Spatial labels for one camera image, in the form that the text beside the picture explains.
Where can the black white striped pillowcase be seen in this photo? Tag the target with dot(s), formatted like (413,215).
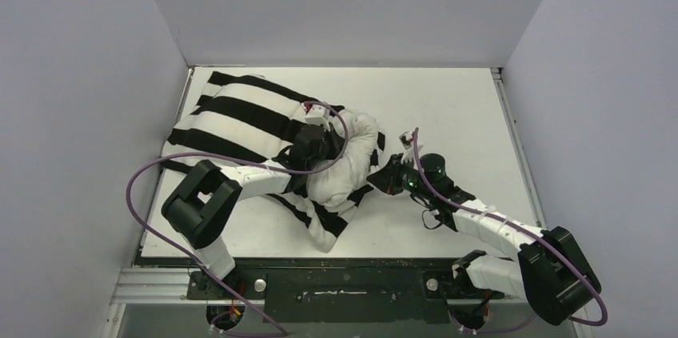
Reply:
(253,119)

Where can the black metal base rail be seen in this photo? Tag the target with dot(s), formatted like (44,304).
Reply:
(316,298)

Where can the white pillow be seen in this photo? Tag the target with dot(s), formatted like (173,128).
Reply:
(332,187)

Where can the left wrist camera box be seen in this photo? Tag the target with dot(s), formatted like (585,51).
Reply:
(316,114)

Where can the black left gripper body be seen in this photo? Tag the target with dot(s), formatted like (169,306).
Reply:
(328,151)

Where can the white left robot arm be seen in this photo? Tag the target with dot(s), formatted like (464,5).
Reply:
(199,208)

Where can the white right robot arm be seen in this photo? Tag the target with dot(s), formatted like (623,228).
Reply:
(545,267)

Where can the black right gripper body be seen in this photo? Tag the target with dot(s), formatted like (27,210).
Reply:
(392,175)

